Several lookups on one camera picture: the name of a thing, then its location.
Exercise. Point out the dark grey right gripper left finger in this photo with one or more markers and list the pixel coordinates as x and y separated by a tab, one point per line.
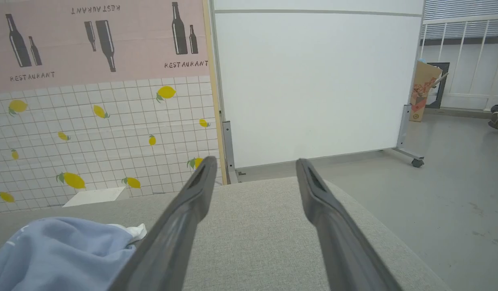
172	242

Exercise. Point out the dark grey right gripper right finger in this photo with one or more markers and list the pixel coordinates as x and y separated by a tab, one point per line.
342	250

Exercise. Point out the light blue garment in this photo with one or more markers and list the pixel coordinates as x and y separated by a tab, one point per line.
63	254

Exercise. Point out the bottle and lemon backdrop panel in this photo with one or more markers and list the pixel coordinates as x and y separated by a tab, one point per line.
103	121

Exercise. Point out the white rolling partition board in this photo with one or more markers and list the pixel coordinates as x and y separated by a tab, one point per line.
313	89

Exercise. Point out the printed cardboard box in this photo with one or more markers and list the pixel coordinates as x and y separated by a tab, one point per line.
422	87

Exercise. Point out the dark shoe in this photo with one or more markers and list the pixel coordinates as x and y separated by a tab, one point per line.
497	117

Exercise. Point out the white metal railing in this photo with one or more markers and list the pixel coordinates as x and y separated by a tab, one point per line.
471	60

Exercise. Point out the black picture frame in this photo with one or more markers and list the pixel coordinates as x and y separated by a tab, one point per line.
444	87

